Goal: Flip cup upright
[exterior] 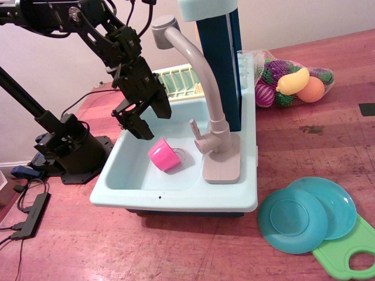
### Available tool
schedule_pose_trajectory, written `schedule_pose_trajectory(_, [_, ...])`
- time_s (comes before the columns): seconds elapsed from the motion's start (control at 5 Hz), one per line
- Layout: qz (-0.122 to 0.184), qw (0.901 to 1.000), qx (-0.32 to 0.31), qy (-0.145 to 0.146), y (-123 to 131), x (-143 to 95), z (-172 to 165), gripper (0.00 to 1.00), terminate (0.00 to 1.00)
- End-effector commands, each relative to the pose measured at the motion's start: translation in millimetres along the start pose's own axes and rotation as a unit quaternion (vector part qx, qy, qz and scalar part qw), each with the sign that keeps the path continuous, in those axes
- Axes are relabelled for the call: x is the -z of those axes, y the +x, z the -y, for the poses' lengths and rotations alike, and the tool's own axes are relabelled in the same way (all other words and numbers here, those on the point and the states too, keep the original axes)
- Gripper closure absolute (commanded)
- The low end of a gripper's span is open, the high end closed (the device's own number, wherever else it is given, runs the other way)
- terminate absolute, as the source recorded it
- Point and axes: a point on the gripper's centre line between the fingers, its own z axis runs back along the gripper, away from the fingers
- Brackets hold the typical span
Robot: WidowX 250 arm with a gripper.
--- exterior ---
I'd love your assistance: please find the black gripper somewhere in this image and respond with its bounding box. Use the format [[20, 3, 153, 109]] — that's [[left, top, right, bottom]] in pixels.
[[112, 56, 172, 141]]

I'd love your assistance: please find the pink plastic cup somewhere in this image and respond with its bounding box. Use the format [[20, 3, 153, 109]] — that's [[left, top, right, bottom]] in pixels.
[[148, 138, 181, 172]]

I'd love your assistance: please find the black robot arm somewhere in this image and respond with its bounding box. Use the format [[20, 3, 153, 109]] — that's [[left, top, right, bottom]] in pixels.
[[1, 1, 172, 140]]

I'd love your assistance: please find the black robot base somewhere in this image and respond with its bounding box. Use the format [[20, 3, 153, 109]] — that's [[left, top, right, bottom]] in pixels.
[[1, 69, 114, 184]]

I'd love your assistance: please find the yellow dish rack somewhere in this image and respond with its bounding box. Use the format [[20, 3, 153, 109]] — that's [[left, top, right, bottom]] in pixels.
[[154, 64, 204, 102]]

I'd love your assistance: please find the light blue toy sink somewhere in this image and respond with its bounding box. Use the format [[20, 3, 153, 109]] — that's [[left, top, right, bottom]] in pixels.
[[90, 52, 258, 213]]

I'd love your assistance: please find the beige toy faucet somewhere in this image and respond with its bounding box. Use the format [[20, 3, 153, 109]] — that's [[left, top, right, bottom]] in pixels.
[[151, 15, 242, 184]]

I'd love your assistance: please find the dark blue water tower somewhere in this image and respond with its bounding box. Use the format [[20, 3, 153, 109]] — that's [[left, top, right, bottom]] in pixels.
[[178, 0, 242, 132]]

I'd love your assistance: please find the mesh bag of toy produce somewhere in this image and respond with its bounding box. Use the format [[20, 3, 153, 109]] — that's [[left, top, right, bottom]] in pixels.
[[237, 50, 335, 108]]

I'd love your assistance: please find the blue clamp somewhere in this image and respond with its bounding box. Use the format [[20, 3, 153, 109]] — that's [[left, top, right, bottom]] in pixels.
[[11, 166, 43, 179]]

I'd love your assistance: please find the yellow toy banana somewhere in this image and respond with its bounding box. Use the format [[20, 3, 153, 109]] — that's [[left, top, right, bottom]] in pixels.
[[276, 67, 309, 95]]

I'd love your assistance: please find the orange toy fruit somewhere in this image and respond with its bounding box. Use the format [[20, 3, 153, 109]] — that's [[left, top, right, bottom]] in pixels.
[[297, 77, 325, 103]]

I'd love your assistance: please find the black usb hub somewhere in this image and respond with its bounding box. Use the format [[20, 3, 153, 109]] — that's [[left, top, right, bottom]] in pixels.
[[10, 192, 51, 240]]

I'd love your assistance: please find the front teal plate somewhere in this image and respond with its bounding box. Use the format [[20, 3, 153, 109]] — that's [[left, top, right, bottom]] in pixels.
[[258, 188, 328, 254]]

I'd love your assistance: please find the teal plate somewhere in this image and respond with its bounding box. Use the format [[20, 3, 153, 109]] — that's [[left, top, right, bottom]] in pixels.
[[288, 177, 357, 240], [258, 188, 328, 254]]

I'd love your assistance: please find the rear teal plate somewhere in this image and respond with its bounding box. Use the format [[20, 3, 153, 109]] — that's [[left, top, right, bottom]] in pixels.
[[288, 177, 357, 240]]

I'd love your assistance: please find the green cutting board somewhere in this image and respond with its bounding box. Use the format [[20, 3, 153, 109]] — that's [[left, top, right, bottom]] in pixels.
[[312, 215, 374, 280]]

